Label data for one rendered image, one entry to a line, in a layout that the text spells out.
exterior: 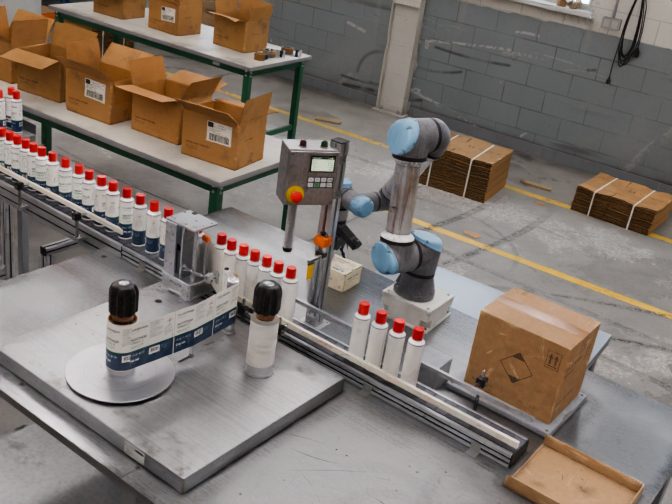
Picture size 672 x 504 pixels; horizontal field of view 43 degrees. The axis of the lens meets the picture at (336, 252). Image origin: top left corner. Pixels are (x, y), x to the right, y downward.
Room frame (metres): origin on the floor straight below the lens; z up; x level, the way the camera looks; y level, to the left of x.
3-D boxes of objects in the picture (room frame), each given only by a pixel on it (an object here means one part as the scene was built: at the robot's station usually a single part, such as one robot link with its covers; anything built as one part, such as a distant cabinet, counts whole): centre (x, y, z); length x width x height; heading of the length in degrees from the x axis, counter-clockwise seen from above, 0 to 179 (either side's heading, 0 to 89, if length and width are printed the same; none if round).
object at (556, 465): (1.92, -0.74, 0.85); 0.30 x 0.26 x 0.04; 56
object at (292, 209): (2.64, 0.17, 1.18); 0.04 x 0.04 x 0.21
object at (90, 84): (4.69, 1.43, 0.97); 0.45 x 0.38 x 0.37; 153
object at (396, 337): (2.26, -0.22, 0.98); 0.05 x 0.05 x 0.20
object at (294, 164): (2.60, 0.13, 1.38); 0.17 x 0.10 x 0.19; 111
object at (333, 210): (2.61, 0.04, 1.16); 0.04 x 0.04 x 0.67; 56
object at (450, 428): (2.47, 0.08, 0.85); 1.65 x 0.11 x 0.05; 56
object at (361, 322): (2.34, -0.11, 0.98); 0.05 x 0.05 x 0.20
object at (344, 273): (2.96, -0.01, 0.87); 0.16 x 0.12 x 0.07; 60
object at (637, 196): (6.49, -2.19, 0.11); 0.65 x 0.54 x 0.22; 57
